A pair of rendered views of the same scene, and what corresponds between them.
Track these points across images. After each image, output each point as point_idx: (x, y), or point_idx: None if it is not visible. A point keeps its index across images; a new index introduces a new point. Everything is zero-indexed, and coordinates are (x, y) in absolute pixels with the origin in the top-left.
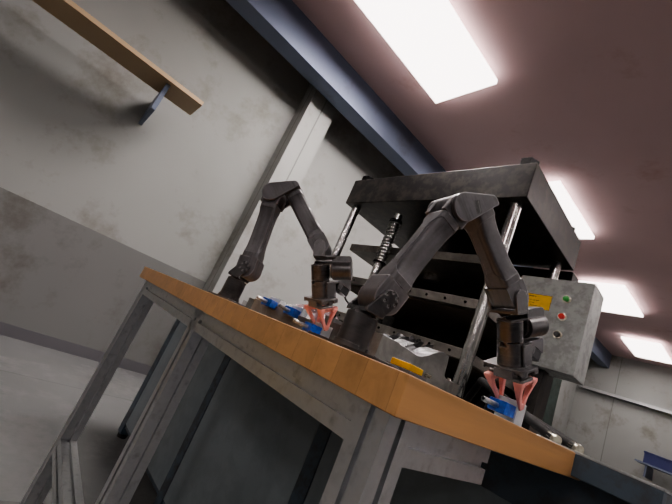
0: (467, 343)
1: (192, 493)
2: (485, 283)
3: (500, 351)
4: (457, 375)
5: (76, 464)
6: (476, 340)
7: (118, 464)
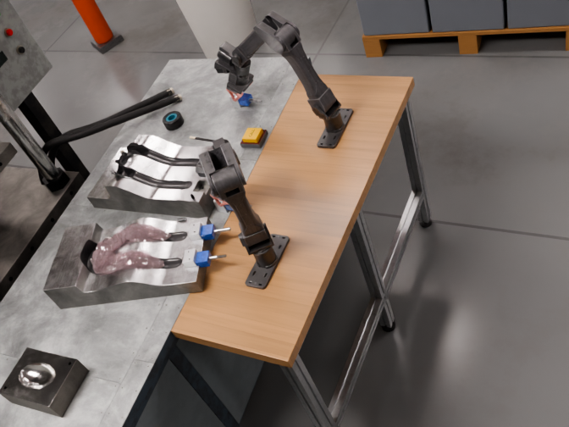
0: (24, 135)
1: (245, 374)
2: (249, 56)
3: (246, 78)
4: (46, 162)
5: (339, 382)
6: (23, 124)
7: (374, 267)
